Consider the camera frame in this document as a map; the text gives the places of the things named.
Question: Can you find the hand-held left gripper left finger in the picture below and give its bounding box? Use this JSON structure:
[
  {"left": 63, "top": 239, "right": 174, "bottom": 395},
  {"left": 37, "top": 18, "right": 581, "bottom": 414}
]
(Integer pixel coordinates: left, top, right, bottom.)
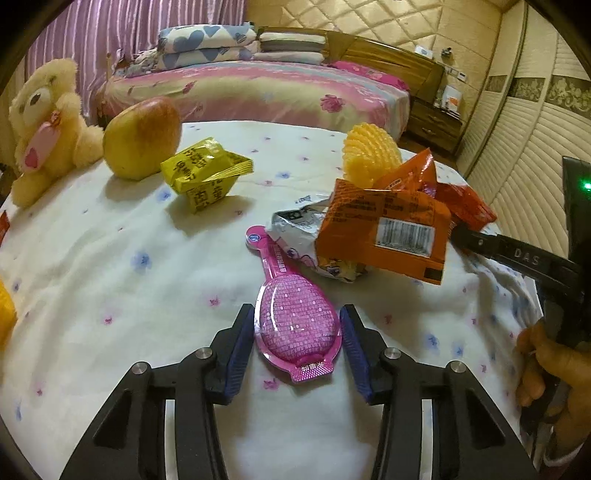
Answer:
[{"left": 59, "top": 302, "right": 257, "bottom": 480}]

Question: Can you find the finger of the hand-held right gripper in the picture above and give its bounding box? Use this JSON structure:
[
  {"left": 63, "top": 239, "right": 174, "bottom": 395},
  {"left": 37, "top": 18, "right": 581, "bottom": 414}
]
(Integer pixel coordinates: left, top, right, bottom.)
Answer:
[{"left": 449, "top": 224, "right": 583, "bottom": 287}]

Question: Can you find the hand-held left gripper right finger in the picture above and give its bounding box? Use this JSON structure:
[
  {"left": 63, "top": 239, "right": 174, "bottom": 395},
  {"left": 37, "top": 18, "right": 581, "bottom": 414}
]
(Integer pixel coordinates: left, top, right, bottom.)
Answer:
[{"left": 339, "top": 304, "right": 539, "bottom": 480}]

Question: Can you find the pink spoon-shaped package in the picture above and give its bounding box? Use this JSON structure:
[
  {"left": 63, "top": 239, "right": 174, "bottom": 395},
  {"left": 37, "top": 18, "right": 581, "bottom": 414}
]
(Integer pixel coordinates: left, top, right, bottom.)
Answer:
[{"left": 245, "top": 225, "right": 343, "bottom": 384}]

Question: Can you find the orange snack bag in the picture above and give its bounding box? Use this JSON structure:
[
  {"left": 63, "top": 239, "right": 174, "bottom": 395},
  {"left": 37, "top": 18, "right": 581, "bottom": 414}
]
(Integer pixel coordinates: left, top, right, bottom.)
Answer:
[{"left": 315, "top": 148, "right": 498, "bottom": 284}]

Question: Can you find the yellow ridged chip toy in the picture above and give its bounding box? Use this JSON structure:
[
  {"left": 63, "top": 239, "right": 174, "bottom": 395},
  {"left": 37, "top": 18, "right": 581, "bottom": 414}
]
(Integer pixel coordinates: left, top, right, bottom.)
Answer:
[{"left": 342, "top": 122, "right": 402, "bottom": 190}]

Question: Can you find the yellow foam fruit net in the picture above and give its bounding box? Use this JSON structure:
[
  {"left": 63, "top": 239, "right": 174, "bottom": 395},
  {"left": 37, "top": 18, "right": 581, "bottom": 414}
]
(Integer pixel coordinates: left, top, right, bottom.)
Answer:
[{"left": 0, "top": 274, "right": 18, "bottom": 352}]

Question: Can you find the person's right hand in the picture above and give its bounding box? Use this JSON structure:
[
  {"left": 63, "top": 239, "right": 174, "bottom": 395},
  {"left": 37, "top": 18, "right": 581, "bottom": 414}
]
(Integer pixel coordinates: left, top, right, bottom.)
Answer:
[{"left": 515, "top": 320, "right": 591, "bottom": 450}]

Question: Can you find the cream louvered sliding wardrobe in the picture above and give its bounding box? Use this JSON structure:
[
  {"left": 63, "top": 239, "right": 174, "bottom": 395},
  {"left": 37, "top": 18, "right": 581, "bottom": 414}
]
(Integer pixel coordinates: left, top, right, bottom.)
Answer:
[{"left": 462, "top": 0, "right": 591, "bottom": 241}]

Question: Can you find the silver printed wrapper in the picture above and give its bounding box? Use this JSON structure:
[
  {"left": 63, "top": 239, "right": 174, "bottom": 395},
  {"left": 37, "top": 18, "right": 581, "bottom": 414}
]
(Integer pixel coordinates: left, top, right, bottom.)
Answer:
[{"left": 270, "top": 196, "right": 368, "bottom": 282}]

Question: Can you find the white dotted blanket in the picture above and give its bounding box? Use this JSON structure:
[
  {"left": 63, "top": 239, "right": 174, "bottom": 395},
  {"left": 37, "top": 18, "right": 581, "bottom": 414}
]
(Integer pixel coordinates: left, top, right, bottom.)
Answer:
[{"left": 0, "top": 119, "right": 543, "bottom": 480}]

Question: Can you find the wooden nightstand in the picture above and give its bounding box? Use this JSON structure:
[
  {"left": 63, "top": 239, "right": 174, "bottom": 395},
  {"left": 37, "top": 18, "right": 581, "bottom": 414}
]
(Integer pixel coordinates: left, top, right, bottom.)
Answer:
[{"left": 406, "top": 99, "right": 465, "bottom": 155}]

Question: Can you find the white paper bag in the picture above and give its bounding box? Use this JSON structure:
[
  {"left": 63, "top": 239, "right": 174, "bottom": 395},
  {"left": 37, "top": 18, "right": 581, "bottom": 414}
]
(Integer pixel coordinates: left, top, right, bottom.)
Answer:
[{"left": 434, "top": 85, "right": 462, "bottom": 116}]

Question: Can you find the yellow snack packet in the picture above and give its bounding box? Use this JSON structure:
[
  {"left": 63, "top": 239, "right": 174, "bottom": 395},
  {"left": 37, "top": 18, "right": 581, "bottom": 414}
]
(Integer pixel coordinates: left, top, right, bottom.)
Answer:
[{"left": 160, "top": 136, "right": 254, "bottom": 215}]

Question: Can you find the wooden headboard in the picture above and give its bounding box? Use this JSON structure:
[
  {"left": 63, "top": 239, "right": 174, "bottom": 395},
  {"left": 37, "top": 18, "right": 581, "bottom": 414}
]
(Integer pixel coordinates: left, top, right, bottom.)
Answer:
[{"left": 259, "top": 27, "right": 446, "bottom": 104}]

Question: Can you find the yellow red apple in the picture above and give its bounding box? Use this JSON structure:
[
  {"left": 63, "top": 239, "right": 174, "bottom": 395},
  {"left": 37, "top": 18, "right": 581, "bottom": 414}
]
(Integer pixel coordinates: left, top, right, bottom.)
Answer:
[{"left": 102, "top": 96, "right": 182, "bottom": 180}]

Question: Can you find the bed with pink floral sheet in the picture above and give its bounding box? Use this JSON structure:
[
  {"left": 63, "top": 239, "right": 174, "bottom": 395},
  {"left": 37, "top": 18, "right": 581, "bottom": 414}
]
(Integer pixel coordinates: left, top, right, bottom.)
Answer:
[{"left": 97, "top": 62, "right": 411, "bottom": 144}]

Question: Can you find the grey striped pillow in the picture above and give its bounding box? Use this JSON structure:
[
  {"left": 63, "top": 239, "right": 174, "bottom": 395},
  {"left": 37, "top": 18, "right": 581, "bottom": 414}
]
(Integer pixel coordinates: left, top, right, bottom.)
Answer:
[
  {"left": 253, "top": 50, "right": 324, "bottom": 65},
  {"left": 256, "top": 28, "right": 326, "bottom": 52}
]

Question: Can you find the floral cloth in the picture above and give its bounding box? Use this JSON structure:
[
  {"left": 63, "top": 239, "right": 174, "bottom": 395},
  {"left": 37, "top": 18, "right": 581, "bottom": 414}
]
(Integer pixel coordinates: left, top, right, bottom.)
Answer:
[{"left": 113, "top": 48, "right": 160, "bottom": 77}]

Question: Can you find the cream teddy bear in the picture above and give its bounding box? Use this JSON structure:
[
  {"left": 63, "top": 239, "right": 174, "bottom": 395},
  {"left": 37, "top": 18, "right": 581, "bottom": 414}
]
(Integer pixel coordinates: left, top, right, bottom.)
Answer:
[{"left": 9, "top": 58, "right": 105, "bottom": 208}]

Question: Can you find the folded heart-print quilt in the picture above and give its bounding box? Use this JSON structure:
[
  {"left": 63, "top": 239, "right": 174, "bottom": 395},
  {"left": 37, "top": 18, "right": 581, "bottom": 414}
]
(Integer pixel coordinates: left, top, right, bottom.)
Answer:
[{"left": 157, "top": 23, "right": 259, "bottom": 72}]

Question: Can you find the purple curtain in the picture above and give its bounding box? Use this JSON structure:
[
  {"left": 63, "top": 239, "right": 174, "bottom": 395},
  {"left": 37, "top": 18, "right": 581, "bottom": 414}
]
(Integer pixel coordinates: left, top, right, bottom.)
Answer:
[{"left": 25, "top": 0, "right": 247, "bottom": 127}]

